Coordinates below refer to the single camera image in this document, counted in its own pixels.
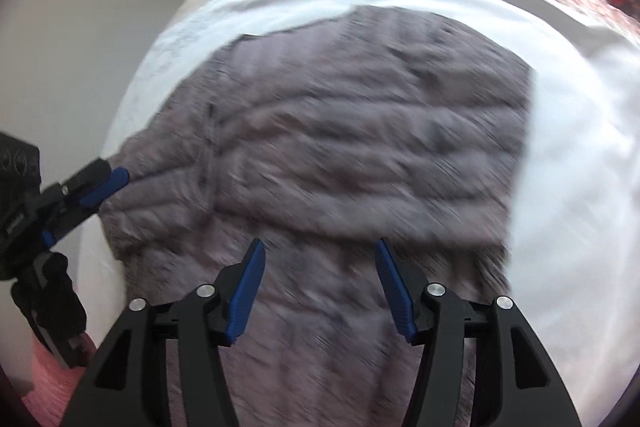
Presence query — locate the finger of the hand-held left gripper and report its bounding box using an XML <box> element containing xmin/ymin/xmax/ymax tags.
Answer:
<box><xmin>39</xmin><ymin>159</ymin><xmax>131</xmax><ymax>220</ymax></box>
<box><xmin>41</xmin><ymin>202</ymin><xmax>101</xmax><ymax>254</ymax></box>

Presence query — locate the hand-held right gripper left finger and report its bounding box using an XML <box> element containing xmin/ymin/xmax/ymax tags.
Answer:
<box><xmin>60</xmin><ymin>238</ymin><xmax>267</xmax><ymax>427</ymax></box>

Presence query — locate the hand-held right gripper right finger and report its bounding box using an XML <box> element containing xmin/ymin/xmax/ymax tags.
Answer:
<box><xmin>375</xmin><ymin>237</ymin><xmax>583</xmax><ymax>427</ymax></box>

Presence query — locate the grey rose-print padded jacket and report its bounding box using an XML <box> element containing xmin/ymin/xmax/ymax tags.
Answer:
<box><xmin>100</xmin><ymin>4</ymin><xmax>533</xmax><ymax>427</ymax></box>

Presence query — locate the person's left forearm pink sleeve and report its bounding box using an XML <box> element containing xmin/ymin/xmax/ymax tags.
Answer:
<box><xmin>21</xmin><ymin>332</ymin><xmax>98</xmax><ymax>415</ymax></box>

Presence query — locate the person's left hand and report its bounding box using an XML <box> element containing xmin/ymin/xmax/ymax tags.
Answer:
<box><xmin>10</xmin><ymin>251</ymin><xmax>88</xmax><ymax>370</ymax></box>

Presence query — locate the white bed mattress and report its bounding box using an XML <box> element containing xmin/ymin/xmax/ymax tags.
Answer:
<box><xmin>102</xmin><ymin>0</ymin><xmax>640</xmax><ymax>410</ymax></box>

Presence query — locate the pink patterned blanket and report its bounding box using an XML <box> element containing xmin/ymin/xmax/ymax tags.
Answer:
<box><xmin>515</xmin><ymin>0</ymin><xmax>640</xmax><ymax>38</ymax></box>

